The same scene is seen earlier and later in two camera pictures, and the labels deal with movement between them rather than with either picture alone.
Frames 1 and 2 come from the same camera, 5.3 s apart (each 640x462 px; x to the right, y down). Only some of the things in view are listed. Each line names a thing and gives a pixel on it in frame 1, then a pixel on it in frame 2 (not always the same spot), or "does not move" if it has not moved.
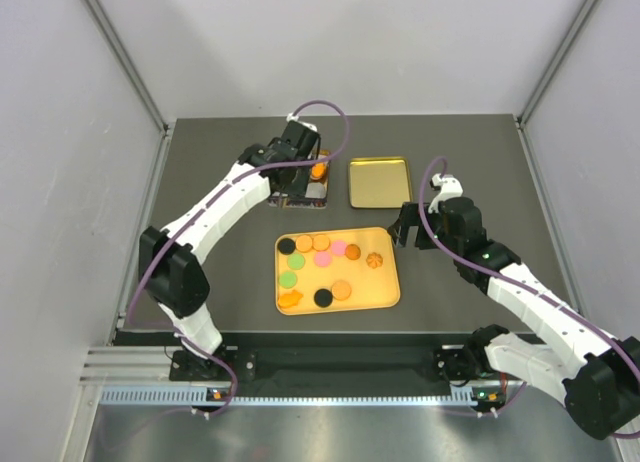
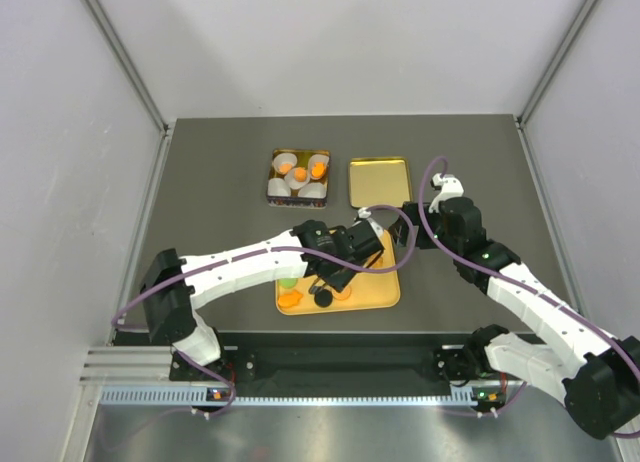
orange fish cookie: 318,170 does not move
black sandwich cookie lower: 323,298 does not move
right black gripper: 410,216 does not move
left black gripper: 298,188 → 339,281
